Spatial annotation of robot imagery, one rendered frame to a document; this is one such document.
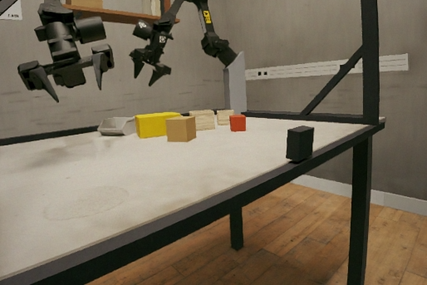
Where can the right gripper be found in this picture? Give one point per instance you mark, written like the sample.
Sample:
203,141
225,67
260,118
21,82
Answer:
160,69

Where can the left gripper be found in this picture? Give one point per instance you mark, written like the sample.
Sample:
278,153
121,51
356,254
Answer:
64,50

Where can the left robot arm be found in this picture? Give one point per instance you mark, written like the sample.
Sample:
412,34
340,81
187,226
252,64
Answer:
87,30

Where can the orange-red block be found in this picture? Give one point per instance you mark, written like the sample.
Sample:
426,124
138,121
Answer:
237,123

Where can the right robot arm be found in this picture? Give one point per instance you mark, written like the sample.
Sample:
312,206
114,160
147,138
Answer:
210,44

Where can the yellow rectangular block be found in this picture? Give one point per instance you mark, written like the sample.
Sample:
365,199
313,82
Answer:
153,125

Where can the black metal post with diagonal brace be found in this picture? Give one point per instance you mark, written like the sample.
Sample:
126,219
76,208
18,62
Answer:
369,52

